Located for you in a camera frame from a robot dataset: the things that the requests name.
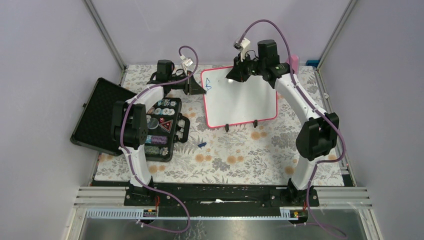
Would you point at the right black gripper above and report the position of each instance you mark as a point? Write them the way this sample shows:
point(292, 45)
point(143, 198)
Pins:
point(237, 73)

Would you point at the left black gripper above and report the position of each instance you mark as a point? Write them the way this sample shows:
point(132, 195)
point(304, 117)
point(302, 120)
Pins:
point(191, 87)

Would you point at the pink framed whiteboard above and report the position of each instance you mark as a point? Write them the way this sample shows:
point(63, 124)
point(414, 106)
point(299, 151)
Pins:
point(233, 103)

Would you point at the blue marker cap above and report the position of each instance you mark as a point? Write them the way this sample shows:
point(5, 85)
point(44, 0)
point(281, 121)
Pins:
point(203, 144)

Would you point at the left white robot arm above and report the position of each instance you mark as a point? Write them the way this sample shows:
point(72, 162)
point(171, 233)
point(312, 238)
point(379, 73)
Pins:
point(129, 118)

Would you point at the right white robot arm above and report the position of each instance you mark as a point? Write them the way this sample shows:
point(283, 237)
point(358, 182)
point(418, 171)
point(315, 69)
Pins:
point(319, 130)

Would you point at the open black case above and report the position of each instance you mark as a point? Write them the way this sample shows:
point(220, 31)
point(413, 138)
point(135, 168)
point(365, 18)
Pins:
point(98, 125)

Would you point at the pink eraser block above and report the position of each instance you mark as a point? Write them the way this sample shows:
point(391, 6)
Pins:
point(294, 63)

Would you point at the blue corner object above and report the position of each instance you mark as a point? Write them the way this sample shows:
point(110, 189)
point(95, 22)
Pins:
point(312, 63)

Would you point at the floral table mat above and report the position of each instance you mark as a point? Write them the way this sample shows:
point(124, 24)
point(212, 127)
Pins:
point(262, 155)

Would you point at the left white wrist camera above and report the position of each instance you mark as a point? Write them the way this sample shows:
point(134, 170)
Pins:
point(185, 62)

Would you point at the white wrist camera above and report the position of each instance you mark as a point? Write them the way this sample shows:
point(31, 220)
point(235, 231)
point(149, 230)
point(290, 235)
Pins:
point(185, 62)
point(243, 46)

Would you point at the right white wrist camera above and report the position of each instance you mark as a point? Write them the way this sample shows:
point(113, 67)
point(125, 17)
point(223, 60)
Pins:
point(243, 46)

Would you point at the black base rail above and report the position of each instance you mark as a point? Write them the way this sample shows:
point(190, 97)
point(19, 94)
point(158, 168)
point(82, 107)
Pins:
point(219, 200)

